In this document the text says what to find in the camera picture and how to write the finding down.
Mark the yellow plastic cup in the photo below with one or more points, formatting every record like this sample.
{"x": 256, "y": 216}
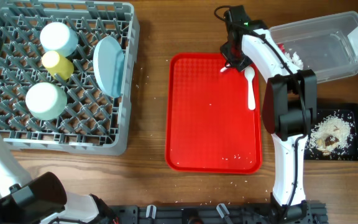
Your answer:
{"x": 57, "y": 64}

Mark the red plastic tray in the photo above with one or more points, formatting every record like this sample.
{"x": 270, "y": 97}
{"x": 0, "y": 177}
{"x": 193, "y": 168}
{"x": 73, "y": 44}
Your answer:
{"x": 210, "y": 127}

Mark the grey plastic dishwasher rack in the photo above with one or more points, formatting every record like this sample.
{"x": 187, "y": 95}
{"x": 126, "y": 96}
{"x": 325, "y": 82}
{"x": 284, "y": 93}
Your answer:
{"x": 92, "y": 122}

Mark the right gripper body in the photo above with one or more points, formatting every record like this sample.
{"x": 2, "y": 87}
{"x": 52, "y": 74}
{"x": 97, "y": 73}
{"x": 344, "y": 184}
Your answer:
{"x": 233, "y": 55}

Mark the food scraps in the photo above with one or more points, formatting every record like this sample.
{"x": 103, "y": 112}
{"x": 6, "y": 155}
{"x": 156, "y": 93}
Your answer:
{"x": 332, "y": 134}

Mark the white plastic spoon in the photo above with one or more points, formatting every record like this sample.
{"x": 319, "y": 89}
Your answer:
{"x": 249, "y": 74}

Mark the light blue bowl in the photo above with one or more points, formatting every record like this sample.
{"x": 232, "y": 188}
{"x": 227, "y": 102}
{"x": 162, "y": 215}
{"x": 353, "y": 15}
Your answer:
{"x": 58, "y": 37}

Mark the white napkin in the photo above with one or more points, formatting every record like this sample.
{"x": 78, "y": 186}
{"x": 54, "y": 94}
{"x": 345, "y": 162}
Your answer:
{"x": 295, "y": 59}

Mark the light blue plate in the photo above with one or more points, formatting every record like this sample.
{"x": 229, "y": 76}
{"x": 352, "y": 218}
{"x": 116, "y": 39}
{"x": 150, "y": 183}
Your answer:
{"x": 108, "y": 66}

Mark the red snack wrapper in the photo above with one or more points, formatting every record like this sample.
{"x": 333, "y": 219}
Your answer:
{"x": 281, "y": 47}

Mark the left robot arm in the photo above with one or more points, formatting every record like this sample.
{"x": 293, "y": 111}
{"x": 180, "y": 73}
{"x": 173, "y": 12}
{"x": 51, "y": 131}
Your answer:
{"x": 44, "y": 199}

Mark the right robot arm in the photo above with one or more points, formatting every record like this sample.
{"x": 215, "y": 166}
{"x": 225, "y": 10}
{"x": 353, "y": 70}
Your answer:
{"x": 289, "y": 107}

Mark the white plastic fork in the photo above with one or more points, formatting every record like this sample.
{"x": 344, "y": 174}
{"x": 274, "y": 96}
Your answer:
{"x": 223, "y": 69}

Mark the black plastic tray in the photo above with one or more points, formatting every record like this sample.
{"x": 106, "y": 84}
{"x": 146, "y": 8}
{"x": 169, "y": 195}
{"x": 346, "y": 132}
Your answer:
{"x": 348, "y": 111}

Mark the clear plastic bin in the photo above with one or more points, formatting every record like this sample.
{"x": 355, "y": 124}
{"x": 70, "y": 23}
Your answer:
{"x": 327, "y": 45}

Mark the green bowl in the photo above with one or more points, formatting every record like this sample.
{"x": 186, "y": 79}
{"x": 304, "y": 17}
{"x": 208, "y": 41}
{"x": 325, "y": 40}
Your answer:
{"x": 46, "y": 101}

